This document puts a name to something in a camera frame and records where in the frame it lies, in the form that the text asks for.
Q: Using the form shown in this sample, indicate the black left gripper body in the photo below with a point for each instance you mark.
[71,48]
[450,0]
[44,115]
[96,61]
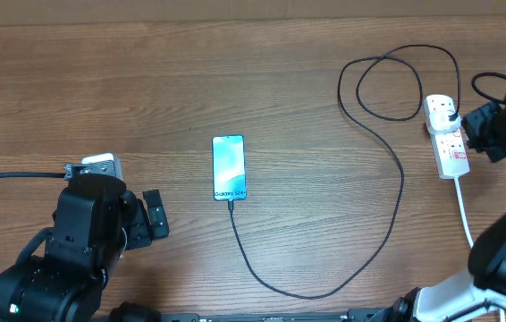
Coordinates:
[138,229]

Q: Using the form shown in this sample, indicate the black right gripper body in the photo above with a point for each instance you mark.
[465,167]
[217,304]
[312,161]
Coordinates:
[489,131]

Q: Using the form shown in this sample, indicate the blue Galaxy smartphone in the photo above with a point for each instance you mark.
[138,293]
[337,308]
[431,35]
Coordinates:
[229,168]

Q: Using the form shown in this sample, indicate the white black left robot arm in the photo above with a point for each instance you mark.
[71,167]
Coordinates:
[62,271]

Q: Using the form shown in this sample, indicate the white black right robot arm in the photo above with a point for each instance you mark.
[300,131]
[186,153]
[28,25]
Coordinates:
[481,288]

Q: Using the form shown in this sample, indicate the white charger plug adapter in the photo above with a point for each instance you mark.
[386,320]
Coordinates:
[439,123]

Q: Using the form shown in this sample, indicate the white power strip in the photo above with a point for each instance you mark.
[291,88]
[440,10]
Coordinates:
[449,149]

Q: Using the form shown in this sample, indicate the brown cardboard backdrop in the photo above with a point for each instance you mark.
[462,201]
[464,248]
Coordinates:
[51,12]

